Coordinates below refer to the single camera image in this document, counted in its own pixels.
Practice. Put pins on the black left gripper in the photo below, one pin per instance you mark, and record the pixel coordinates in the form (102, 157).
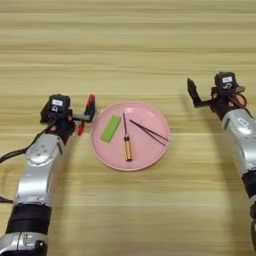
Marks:
(63, 128)

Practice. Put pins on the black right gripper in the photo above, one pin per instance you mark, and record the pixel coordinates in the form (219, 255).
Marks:
(224, 103)

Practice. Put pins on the green rectangular block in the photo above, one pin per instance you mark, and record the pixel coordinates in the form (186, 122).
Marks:
(110, 128)

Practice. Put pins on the black tweezers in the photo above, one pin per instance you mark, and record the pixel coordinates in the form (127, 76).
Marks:
(136, 124)

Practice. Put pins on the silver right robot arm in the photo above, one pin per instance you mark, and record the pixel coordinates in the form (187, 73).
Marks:
(243, 140)

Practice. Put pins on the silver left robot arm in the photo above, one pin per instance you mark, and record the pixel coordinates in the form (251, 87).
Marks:
(40, 166)

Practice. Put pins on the left gripper labelled black box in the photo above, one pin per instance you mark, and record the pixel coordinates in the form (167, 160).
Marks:
(57, 105)

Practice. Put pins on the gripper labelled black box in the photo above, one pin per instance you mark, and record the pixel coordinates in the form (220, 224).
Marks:
(226, 81)
(57, 105)

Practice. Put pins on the right gripper labelled black box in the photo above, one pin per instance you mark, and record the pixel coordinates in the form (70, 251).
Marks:
(226, 81)

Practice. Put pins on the pink round plate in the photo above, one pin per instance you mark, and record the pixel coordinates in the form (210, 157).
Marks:
(143, 156)

